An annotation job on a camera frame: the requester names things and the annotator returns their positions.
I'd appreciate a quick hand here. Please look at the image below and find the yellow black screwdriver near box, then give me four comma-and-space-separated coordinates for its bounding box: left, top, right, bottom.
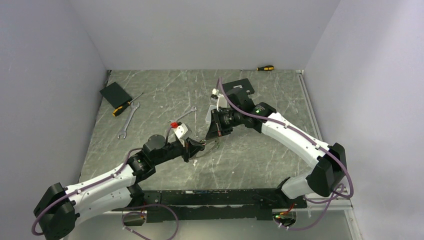
112, 92, 144, 117

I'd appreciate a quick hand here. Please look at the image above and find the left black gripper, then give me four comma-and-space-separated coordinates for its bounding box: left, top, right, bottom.
153, 136, 205, 166

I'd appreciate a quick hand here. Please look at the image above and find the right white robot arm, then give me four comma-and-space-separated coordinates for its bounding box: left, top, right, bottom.
206, 91, 348, 208

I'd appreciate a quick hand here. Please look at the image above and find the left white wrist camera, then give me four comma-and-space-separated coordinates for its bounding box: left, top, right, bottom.
173, 123, 192, 147

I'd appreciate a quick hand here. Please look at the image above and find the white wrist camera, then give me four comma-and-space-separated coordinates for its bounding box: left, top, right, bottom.
173, 123, 192, 147
210, 88, 229, 112

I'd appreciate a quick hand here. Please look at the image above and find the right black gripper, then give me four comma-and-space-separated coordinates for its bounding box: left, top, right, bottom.
206, 107, 243, 140

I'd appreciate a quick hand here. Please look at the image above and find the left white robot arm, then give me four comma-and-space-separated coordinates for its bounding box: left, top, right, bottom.
31, 134, 206, 240

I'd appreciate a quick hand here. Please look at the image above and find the yellow black screwdriver at wall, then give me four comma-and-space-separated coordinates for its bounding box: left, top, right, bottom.
240, 65, 275, 72

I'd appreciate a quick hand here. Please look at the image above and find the large silver wrench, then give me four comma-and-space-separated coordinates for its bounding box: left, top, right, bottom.
117, 102, 141, 140

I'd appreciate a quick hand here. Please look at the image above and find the black network switch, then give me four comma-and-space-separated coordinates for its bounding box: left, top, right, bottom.
222, 78, 255, 95

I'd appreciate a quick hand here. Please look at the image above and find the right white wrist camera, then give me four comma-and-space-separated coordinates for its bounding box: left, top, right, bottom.
210, 88, 229, 112

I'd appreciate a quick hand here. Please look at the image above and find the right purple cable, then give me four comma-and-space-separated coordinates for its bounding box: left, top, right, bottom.
216, 77, 355, 232

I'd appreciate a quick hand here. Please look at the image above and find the black flat box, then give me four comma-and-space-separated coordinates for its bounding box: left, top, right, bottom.
99, 82, 133, 109

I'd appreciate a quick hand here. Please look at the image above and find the small silver wrench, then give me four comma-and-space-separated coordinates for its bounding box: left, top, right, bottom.
168, 106, 197, 123

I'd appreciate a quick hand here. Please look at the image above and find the grey plastic box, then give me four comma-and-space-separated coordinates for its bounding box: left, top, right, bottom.
205, 105, 217, 124

